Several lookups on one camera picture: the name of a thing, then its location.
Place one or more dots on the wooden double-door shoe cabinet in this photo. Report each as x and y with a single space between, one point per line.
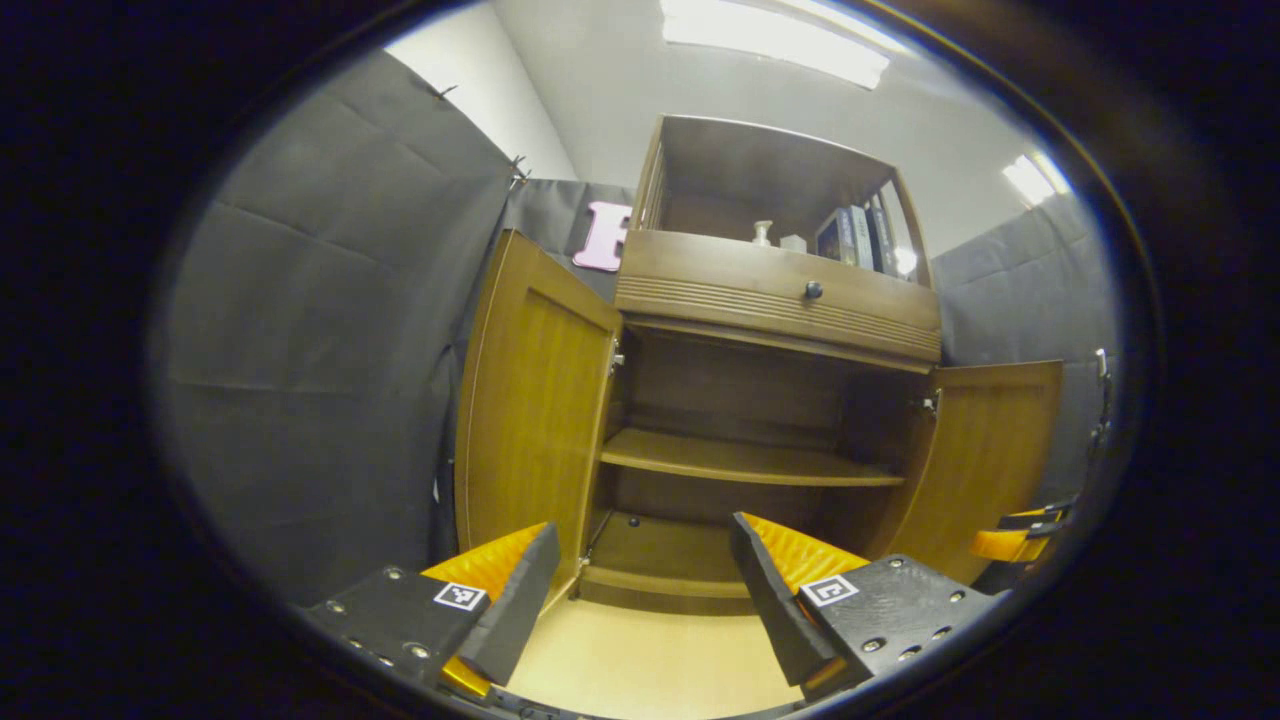
740 455

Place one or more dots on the small white container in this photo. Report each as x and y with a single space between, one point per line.
792 243

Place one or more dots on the black backdrop cloth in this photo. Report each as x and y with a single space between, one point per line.
300 350

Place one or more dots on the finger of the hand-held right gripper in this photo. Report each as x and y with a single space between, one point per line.
1010 546
1040 518

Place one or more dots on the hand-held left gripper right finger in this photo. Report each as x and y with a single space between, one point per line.
768 600

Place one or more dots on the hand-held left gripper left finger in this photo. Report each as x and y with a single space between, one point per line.
520 610

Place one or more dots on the large ceiling light panel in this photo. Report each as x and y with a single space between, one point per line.
780 40

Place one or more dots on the small ceiling light panel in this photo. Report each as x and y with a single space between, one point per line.
1035 180

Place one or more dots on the small white bottle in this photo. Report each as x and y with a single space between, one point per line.
762 236

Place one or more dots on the wooden shoe cabinet door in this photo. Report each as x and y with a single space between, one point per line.
990 450
530 420

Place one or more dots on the wooden cabinet drawer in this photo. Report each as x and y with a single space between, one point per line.
720 280

